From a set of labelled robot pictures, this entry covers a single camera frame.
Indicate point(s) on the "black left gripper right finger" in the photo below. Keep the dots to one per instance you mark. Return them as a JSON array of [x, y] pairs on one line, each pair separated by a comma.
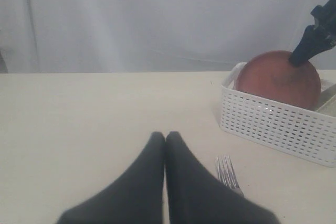
[[196, 196]]

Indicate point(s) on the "silver fork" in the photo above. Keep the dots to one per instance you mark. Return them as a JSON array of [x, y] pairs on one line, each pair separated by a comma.
[[226, 174]]

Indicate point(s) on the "white perforated plastic basket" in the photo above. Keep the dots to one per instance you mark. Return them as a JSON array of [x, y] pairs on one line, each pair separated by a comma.
[[299, 132]]

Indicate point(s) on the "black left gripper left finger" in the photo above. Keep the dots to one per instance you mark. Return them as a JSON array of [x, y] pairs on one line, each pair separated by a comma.
[[134, 197]]

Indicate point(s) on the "white ceramic bowl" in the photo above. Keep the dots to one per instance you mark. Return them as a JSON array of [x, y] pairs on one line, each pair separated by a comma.
[[326, 102]]

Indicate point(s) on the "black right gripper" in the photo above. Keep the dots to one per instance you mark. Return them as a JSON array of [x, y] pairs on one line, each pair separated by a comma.
[[316, 38]]

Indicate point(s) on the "brown wooden plate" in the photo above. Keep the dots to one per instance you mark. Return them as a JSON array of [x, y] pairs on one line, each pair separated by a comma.
[[271, 76]]

